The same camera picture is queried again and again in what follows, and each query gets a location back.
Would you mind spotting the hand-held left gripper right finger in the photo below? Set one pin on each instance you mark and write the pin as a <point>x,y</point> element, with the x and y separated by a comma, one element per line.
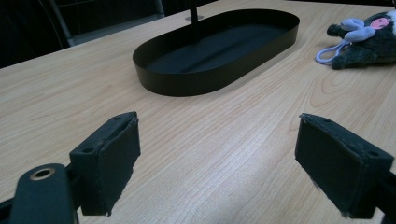
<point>336,165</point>

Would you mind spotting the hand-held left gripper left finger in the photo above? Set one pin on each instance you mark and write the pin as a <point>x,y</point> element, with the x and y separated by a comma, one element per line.
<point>106,168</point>

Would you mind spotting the dark plush toy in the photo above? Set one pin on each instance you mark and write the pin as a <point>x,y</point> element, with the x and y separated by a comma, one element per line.
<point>370,40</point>

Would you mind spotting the dark chair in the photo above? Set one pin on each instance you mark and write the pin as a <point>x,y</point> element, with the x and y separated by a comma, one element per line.
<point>102,21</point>

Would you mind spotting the black metal stand pole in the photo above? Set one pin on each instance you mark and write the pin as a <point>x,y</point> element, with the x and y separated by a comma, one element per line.
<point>194,14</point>

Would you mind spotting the black oval tray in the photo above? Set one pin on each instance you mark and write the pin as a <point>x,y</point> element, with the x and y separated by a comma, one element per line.
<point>214,51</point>

